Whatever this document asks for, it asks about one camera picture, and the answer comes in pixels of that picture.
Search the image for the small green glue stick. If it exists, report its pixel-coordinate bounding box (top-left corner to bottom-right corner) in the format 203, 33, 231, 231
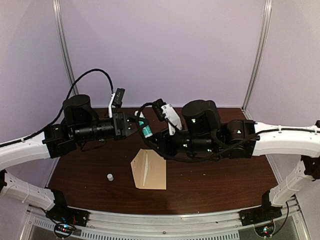
134, 109, 154, 139

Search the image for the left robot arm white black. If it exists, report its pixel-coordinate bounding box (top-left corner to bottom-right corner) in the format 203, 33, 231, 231
0, 94, 148, 222

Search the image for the white glue stick cap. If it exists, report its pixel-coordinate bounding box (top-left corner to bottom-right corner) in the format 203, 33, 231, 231
107, 173, 114, 182

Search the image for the right aluminium frame post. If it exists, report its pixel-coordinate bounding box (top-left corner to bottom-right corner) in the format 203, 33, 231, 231
241, 0, 273, 115

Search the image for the aluminium frame post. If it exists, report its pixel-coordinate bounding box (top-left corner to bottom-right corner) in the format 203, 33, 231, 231
241, 0, 273, 115
52, 0, 75, 85

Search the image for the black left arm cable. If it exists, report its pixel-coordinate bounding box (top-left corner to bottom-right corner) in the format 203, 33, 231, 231
0, 69, 115, 146

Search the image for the right round circuit board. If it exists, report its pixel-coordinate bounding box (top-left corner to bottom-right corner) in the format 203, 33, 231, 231
254, 222, 275, 238

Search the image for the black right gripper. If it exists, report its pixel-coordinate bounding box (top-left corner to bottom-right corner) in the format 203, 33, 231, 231
144, 126, 218, 160

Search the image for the left aluminium frame post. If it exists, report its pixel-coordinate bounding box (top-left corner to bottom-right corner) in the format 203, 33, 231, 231
52, 0, 75, 85

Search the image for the round circuit board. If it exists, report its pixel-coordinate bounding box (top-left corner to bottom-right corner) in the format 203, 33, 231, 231
53, 222, 76, 238
254, 222, 275, 238

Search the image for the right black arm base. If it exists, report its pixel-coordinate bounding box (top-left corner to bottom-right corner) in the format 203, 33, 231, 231
239, 190, 282, 226

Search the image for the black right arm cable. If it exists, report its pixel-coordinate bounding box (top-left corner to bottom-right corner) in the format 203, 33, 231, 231
136, 99, 261, 163

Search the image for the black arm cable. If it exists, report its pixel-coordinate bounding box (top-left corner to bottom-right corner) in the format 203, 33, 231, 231
0, 69, 115, 146
136, 99, 261, 163

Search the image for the front aluminium slotted rail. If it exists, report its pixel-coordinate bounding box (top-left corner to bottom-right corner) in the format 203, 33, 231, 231
24, 199, 308, 240

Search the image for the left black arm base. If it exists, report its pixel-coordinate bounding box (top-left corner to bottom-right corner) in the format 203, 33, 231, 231
46, 189, 89, 227

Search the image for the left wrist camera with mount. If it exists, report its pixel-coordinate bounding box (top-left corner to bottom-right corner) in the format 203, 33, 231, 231
108, 88, 126, 118

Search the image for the brown kraft envelope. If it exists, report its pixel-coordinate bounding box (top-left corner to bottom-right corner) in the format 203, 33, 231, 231
130, 149, 167, 190

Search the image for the left round circuit board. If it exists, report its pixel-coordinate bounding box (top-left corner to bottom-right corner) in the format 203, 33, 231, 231
53, 222, 76, 238

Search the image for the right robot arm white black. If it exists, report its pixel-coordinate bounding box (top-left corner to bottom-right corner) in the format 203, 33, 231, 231
144, 99, 320, 221

